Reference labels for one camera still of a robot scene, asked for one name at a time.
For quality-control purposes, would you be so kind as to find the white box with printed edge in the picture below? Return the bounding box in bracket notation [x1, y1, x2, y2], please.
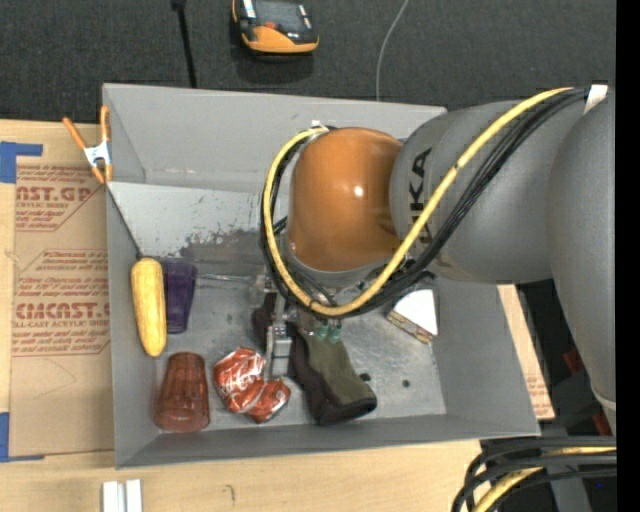
[384, 288, 440, 345]

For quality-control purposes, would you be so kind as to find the yellow toy corn cob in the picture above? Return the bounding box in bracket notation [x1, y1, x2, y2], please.
[130, 257, 168, 358]

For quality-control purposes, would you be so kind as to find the red-orange clear plastic cup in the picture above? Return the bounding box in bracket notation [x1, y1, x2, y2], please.
[153, 351, 211, 434]

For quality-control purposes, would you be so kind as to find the dark green and brown cloth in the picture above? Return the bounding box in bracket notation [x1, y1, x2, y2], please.
[251, 303, 378, 427]

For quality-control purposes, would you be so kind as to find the crushed red drink can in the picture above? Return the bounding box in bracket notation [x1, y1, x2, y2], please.
[212, 347, 292, 425]

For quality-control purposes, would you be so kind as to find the purple clear plastic cup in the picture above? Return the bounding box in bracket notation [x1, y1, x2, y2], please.
[160, 258, 199, 335]

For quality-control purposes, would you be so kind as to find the brown cardboard board red print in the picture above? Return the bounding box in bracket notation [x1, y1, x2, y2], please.
[0, 118, 556, 460]

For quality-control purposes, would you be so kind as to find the grey metal bin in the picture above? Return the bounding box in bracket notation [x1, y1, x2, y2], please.
[101, 83, 542, 470]

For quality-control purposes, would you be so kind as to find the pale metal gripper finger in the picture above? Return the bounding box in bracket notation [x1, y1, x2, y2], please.
[266, 323, 293, 380]

